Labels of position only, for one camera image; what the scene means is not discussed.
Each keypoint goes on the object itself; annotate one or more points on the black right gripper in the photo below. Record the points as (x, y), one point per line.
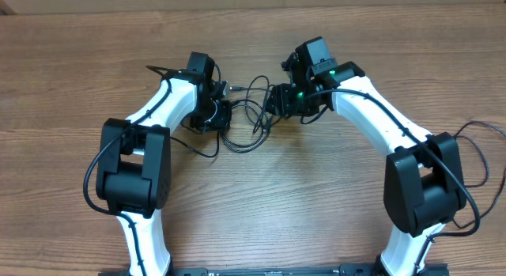
(277, 99)

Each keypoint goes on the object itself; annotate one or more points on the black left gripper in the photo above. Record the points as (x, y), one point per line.
(222, 121)

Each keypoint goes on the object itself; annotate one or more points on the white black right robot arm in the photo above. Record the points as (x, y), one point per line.
(423, 181)

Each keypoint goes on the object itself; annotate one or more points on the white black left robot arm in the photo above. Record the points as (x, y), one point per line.
(133, 166)

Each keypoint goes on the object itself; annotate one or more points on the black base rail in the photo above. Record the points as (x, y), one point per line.
(342, 270)

